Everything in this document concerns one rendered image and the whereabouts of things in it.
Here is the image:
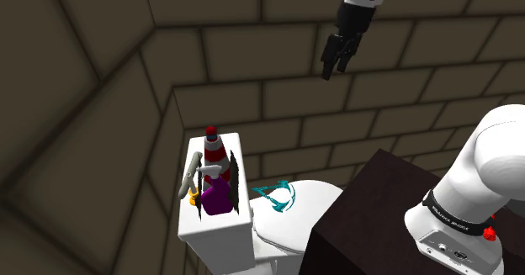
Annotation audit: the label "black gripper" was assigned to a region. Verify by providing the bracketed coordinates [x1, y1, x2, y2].
[320, 0, 377, 82]

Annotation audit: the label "teal glasses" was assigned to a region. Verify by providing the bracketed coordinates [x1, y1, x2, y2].
[251, 180, 297, 214]

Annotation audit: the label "red white striped cone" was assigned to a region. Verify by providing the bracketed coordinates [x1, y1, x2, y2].
[203, 124, 231, 186]

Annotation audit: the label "black jagged flat piece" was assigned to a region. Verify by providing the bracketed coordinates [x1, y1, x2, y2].
[194, 168, 204, 221]
[228, 150, 241, 215]

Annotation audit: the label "white toilet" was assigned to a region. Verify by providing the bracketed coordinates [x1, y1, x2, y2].
[177, 132, 344, 275]

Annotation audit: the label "purple spray bottle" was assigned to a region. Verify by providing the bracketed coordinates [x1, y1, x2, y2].
[195, 165, 233, 216]

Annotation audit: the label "grey handled tool yellow tip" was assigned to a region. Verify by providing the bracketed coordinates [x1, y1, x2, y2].
[178, 151, 204, 206]

